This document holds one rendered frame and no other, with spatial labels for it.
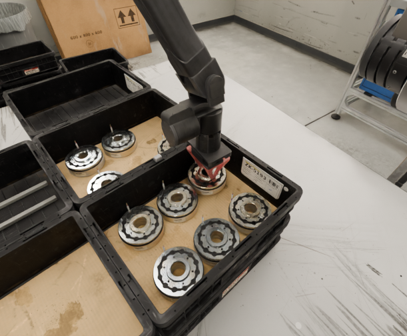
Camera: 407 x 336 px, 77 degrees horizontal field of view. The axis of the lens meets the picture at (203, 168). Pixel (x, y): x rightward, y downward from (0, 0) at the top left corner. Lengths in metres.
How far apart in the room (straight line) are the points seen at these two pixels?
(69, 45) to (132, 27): 0.75
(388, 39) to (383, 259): 0.55
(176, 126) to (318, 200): 0.58
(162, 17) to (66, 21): 2.95
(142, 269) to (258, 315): 0.30
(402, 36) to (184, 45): 0.44
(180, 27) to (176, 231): 0.43
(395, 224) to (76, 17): 3.23
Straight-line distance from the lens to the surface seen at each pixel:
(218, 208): 0.66
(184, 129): 0.49
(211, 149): 0.57
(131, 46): 3.54
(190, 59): 0.47
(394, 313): 0.83
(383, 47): 0.70
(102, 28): 3.45
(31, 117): 1.12
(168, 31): 0.46
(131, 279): 0.50
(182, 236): 0.62
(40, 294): 0.66
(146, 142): 0.85
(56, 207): 0.76
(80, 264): 0.65
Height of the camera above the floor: 1.38
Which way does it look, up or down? 47 degrees down
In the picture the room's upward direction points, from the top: straight up
